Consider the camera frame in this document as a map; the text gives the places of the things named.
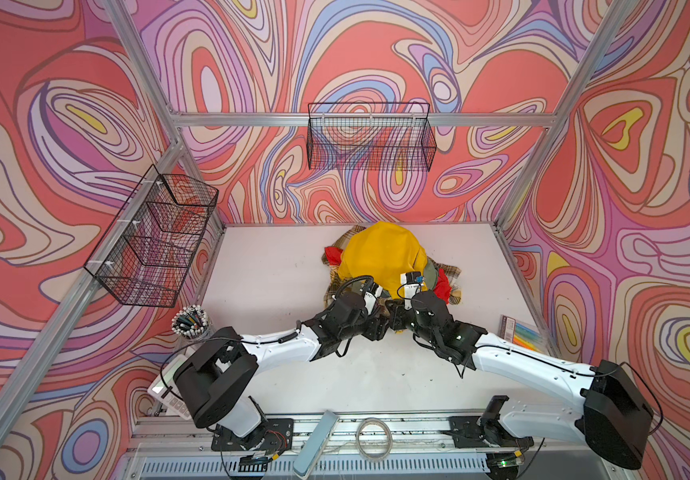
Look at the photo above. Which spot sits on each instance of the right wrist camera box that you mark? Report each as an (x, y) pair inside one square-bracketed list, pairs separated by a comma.
[(411, 283)]

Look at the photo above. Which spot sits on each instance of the white calculator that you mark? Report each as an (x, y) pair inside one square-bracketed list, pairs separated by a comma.
[(164, 390)]

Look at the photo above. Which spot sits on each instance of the left wall wire basket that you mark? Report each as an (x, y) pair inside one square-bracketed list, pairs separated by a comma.
[(146, 256)]

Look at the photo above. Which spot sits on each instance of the back wall wire basket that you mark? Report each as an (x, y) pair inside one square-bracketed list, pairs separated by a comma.
[(370, 136)]

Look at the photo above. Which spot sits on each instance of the bright red cloth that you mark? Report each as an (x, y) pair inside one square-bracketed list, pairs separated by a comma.
[(442, 291)]

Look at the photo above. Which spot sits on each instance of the grey green cloth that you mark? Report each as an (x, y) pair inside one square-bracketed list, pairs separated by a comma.
[(431, 274)]

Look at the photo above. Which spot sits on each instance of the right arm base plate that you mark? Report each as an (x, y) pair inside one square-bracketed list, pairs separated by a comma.
[(477, 432)]

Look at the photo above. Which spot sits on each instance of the plain yellow cloth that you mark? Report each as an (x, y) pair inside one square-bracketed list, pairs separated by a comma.
[(384, 251)]

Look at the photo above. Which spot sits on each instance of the white power strip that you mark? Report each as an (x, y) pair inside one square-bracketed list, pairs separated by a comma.
[(313, 448)]

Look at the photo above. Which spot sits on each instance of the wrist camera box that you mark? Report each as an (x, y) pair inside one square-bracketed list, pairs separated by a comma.
[(411, 283), (372, 292)]

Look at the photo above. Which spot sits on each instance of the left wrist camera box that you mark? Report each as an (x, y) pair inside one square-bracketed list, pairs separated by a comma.
[(372, 292)]

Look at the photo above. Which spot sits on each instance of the wall wire basket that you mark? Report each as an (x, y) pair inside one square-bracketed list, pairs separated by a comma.
[(146, 256), (370, 136)]

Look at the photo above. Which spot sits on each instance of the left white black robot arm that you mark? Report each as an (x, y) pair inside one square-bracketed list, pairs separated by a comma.
[(212, 381)]

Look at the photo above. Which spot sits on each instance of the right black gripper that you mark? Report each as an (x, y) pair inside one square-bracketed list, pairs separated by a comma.
[(395, 313)]

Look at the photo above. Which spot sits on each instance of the cup of pens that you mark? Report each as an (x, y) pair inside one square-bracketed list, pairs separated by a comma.
[(191, 322)]

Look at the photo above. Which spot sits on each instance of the coloured paper pack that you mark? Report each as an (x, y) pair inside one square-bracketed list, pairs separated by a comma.
[(523, 335)]

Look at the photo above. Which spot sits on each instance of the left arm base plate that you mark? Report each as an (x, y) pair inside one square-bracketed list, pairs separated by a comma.
[(272, 436)]

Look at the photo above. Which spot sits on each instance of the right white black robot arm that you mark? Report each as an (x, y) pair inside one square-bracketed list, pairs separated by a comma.
[(599, 405)]

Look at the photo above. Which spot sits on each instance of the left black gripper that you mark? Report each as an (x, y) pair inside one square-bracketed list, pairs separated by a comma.
[(377, 329)]

